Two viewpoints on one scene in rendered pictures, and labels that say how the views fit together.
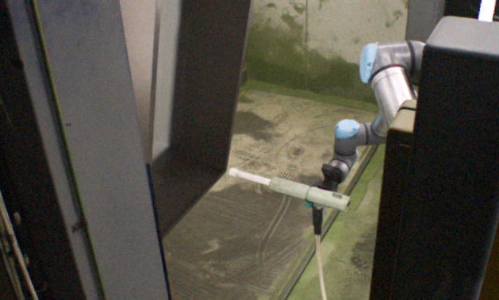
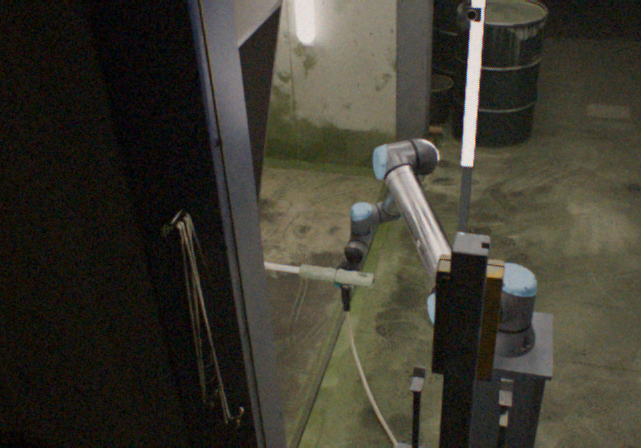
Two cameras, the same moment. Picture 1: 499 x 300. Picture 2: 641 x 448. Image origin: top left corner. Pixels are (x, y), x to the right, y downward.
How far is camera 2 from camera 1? 0.87 m
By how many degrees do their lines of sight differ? 10
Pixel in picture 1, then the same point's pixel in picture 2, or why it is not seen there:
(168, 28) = not seen: hidden behind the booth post
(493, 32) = (474, 242)
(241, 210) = not seen: hidden behind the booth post
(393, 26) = (383, 89)
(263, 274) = (298, 355)
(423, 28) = (413, 89)
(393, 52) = (401, 153)
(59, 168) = (238, 301)
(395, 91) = (407, 187)
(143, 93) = not seen: hidden behind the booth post
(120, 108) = (257, 255)
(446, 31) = (457, 243)
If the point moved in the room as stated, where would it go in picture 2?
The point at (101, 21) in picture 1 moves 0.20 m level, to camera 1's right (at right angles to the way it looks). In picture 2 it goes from (250, 208) to (342, 193)
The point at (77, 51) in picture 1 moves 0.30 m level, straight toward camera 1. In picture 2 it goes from (243, 230) to (317, 309)
